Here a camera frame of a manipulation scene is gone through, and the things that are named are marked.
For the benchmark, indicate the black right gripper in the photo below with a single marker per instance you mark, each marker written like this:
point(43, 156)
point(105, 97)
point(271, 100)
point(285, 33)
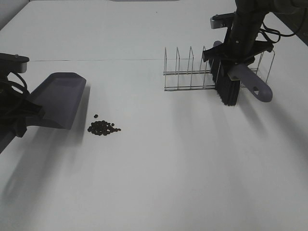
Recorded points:
point(234, 52)

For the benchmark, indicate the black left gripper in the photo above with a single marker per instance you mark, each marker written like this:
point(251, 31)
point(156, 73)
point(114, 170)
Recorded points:
point(17, 120)

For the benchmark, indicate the purple hand brush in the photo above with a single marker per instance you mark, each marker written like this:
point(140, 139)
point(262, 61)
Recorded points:
point(229, 77)

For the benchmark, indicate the purple dustpan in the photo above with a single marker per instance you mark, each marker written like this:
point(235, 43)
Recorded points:
point(60, 95)

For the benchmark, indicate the pile of coffee beans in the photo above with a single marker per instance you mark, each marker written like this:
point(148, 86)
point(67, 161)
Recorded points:
point(102, 127)

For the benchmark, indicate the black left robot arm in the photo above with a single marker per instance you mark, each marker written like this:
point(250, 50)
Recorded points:
point(15, 105)

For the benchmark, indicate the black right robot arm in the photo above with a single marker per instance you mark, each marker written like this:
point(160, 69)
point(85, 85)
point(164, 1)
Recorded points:
point(245, 38)

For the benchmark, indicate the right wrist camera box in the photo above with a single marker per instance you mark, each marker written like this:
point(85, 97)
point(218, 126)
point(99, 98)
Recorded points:
point(222, 20)

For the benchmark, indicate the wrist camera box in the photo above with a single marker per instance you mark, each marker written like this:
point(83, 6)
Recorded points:
point(222, 20)
point(13, 63)

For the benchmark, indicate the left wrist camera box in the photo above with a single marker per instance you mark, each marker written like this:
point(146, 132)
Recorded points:
point(13, 63)

